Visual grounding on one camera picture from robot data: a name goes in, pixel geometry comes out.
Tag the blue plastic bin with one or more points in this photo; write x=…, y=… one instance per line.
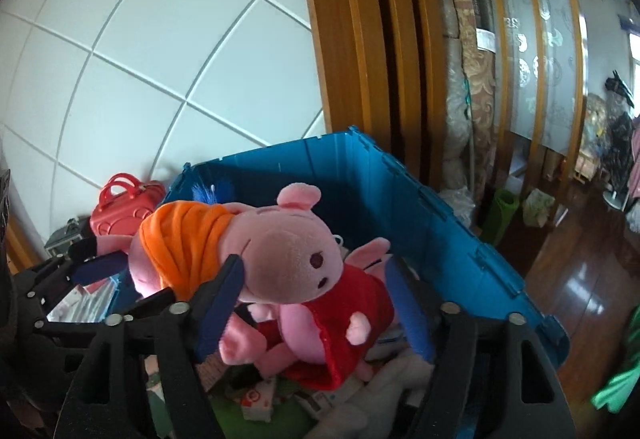
x=400, y=199

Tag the white red carton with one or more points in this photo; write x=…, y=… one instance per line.
x=255, y=399

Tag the pink plush pig orange dress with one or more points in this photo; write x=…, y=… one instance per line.
x=280, y=244

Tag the patterned box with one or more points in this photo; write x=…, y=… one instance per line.
x=537, y=209

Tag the red toy suitcase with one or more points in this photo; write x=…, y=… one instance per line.
x=125, y=214

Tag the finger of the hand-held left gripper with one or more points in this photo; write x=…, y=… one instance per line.
x=100, y=269
x=150, y=303

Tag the pink plush pig red dress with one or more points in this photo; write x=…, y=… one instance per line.
x=350, y=299

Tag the wooden door frame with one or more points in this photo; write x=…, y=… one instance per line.
x=350, y=19

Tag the green cloth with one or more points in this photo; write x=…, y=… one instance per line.
x=620, y=384

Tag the green rolled mat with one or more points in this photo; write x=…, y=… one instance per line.
x=505, y=219

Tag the white cloth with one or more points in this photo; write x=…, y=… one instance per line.
x=390, y=394

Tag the blue fuzzy brush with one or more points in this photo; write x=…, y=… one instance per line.
x=215, y=193

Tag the frosted glass sliding door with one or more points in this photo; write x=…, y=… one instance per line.
x=555, y=19

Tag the light rolled carpet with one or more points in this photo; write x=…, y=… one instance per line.
x=457, y=119

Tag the patterned brown rolled carpet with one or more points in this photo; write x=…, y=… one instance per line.
x=482, y=94

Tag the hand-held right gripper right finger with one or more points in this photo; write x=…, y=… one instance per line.
x=412, y=314

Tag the white plastic bag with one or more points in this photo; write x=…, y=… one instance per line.
x=457, y=206

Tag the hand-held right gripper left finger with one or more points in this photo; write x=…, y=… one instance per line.
x=212, y=324

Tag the green packet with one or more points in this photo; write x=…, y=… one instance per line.
x=235, y=424

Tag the black gift bag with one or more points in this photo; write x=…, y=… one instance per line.
x=65, y=239

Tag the hanging clothes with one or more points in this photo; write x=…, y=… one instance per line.
x=620, y=134

